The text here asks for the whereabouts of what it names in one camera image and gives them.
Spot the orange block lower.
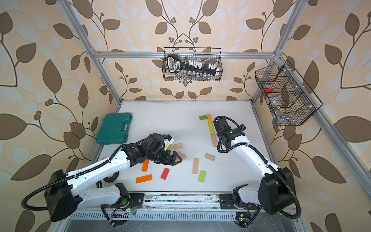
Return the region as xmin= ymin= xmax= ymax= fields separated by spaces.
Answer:
xmin=136 ymin=175 xmax=153 ymax=184

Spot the back wire basket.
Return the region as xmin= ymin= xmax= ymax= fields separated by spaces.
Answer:
xmin=162 ymin=46 xmax=223 ymax=82

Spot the right wire basket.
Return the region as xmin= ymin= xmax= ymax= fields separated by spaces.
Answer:
xmin=255 ymin=61 xmax=323 ymax=126

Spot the wire basket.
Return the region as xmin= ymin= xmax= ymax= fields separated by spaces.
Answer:
xmin=255 ymin=61 xmax=323 ymax=126
xmin=162 ymin=46 xmax=223 ymax=82

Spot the light green block lower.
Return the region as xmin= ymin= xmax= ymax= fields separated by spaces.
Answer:
xmin=198 ymin=170 xmax=206 ymax=183

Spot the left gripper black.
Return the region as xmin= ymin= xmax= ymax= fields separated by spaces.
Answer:
xmin=146 ymin=149 xmax=184 ymax=166

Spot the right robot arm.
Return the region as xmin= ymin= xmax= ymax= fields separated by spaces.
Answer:
xmin=213 ymin=116 xmax=301 ymax=219

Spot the orange block upright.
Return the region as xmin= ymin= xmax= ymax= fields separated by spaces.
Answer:
xmin=142 ymin=160 xmax=149 ymax=172

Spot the red block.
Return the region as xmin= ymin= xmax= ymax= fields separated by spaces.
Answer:
xmin=160 ymin=168 xmax=170 ymax=180

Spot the wooden block pair lower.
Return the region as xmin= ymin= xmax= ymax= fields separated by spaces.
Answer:
xmin=176 ymin=154 xmax=187 ymax=166

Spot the green plastic tool case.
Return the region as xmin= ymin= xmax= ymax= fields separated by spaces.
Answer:
xmin=96 ymin=113 xmax=132 ymax=146

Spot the orange-yellow block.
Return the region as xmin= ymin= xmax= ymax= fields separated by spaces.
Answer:
xmin=207 ymin=115 xmax=213 ymax=125

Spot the wooden block upright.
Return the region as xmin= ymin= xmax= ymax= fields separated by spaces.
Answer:
xmin=192 ymin=158 xmax=199 ymax=174

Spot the black socket holder tool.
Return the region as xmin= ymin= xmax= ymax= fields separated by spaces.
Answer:
xmin=165 ymin=54 xmax=222 ymax=76

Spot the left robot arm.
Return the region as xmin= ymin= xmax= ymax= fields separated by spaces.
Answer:
xmin=21 ymin=133 xmax=183 ymax=222

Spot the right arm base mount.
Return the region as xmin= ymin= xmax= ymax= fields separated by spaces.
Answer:
xmin=218 ymin=193 xmax=259 ymax=210

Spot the black tape roll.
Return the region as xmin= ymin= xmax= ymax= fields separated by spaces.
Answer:
xmin=103 ymin=172 xmax=119 ymax=183

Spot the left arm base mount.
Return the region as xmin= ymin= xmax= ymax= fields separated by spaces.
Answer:
xmin=104 ymin=193 xmax=145 ymax=209

